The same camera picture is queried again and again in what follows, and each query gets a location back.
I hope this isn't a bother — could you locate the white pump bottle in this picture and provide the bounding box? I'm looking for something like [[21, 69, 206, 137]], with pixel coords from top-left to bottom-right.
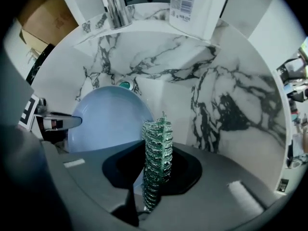
[[168, 0, 234, 39]]

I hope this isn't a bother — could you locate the black marble vanity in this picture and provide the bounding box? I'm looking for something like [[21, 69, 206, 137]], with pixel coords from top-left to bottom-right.
[[25, 43, 55, 86]]

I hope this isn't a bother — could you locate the large open cardboard box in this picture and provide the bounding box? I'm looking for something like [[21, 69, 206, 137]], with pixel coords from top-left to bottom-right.
[[18, 0, 80, 57]]

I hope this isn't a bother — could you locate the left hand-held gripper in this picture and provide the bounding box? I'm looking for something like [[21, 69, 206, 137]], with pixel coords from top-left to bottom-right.
[[18, 94, 83, 132]]

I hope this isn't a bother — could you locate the green textured sponge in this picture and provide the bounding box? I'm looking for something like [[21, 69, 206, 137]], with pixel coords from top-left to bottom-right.
[[141, 111, 174, 213]]

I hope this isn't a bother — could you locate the blue large plate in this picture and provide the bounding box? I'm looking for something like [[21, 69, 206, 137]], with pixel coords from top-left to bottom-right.
[[67, 85, 155, 154]]

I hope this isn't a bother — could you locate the white marble sink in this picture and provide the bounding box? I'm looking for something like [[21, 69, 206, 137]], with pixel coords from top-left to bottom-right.
[[31, 2, 289, 194]]

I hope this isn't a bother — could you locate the teal sink drain plug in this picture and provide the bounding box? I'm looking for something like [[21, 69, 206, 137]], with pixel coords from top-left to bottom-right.
[[115, 78, 135, 91]]

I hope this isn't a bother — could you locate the chrome faucet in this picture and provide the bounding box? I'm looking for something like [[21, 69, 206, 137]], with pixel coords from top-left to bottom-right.
[[97, 0, 133, 30]]

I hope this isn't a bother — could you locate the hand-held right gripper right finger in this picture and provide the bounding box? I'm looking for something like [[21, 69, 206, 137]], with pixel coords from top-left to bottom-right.
[[141, 142, 287, 231]]

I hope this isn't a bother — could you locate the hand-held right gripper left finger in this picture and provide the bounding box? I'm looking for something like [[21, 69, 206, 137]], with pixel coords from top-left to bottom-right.
[[40, 140, 145, 227]]

